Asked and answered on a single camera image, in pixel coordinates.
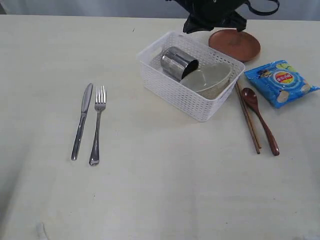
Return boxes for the brown wooden plate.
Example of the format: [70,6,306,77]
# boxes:
[208,29,261,63]

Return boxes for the silver metal fork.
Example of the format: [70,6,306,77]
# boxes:
[89,85,107,166]

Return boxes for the grey speckled ceramic bowl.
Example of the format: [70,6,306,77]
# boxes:
[180,63,232,100]

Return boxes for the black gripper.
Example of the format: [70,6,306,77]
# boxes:
[175,0,247,34]

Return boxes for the brown wooden chopstick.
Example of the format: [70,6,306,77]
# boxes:
[237,80,262,150]
[235,82,260,154]

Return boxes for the white perforated plastic basket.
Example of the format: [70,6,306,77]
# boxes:
[136,31,245,122]

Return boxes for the brown wooden spoon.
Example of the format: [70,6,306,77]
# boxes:
[241,87,280,156]

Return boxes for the blue Lays chips bag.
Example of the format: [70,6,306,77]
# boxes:
[244,60,320,109]

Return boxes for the silver metal table knife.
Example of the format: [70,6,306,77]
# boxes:
[71,83,93,161]

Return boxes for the silver foil packet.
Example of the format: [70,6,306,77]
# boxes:
[160,46,199,82]

